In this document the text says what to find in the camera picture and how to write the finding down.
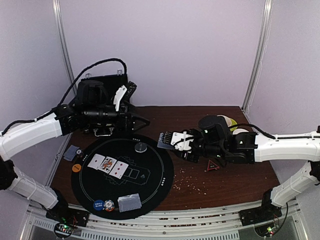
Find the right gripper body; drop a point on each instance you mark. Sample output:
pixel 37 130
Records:
pixel 195 146

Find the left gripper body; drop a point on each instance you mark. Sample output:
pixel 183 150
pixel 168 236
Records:
pixel 121 105

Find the grey ridged card holder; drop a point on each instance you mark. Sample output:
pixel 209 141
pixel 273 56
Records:
pixel 161 144

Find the queen face-up playing card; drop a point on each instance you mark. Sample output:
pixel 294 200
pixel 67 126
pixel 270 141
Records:
pixel 107 164

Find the red diamonds face-up card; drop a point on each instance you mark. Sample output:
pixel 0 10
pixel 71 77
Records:
pixel 118 169

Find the ace face-up playing card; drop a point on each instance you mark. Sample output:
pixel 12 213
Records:
pixel 96 161

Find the orange big blind button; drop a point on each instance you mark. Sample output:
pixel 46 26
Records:
pixel 76 168

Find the red poker chip stack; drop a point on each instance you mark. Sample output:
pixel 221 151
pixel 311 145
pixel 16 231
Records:
pixel 109 205

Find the blue small blind button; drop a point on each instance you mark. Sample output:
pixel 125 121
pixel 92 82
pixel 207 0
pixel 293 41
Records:
pixel 98 205

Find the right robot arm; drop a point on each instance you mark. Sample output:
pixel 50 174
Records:
pixel 259 146

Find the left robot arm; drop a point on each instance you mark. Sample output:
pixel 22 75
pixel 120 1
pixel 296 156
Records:
pixel 23 134

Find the black poker chip case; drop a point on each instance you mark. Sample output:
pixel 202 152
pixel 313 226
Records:
pixel 95 100

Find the red triangle all-in marker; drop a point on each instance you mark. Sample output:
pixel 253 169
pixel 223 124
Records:
pixel 212 166

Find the white floral ceramic mug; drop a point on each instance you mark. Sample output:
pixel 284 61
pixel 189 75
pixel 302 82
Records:
pixel 227 120

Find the lime green small bowl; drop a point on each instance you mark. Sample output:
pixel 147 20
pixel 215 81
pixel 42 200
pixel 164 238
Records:
pixel 233 124

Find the orange white small bowl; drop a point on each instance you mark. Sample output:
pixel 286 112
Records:
pixel 239 130

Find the black round poker mat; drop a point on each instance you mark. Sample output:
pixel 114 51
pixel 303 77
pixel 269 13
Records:
pixel 150 174

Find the right aluminium frame post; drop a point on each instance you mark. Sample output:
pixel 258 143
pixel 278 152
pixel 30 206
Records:
pixel 261 48

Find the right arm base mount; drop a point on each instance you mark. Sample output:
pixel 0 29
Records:
pixel 258 215

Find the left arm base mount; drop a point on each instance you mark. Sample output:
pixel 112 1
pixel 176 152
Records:
pixel 68 216

